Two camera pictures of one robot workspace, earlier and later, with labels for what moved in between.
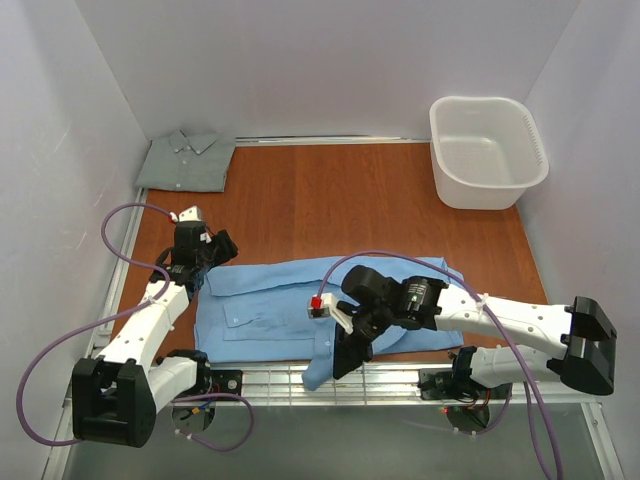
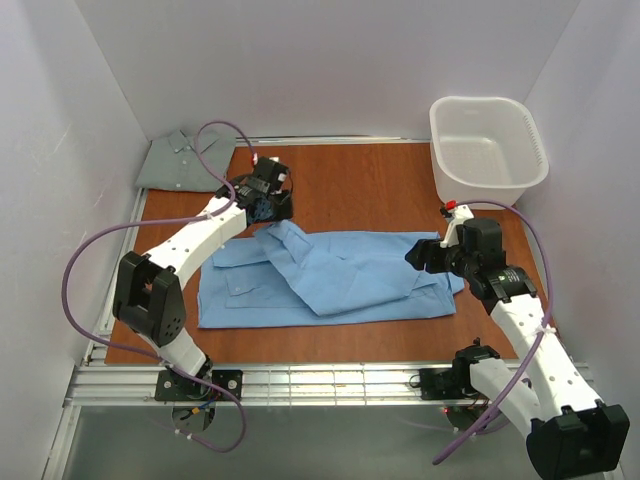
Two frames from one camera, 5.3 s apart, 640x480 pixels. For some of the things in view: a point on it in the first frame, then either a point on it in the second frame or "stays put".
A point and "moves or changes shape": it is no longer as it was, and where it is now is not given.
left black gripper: [220, 248] to [270, 210]
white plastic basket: [486, 151] stays put
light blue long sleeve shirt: [258, 312] moves or changes shape
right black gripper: [361, 329] to [433, 256]
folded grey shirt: [187, 162] stays put
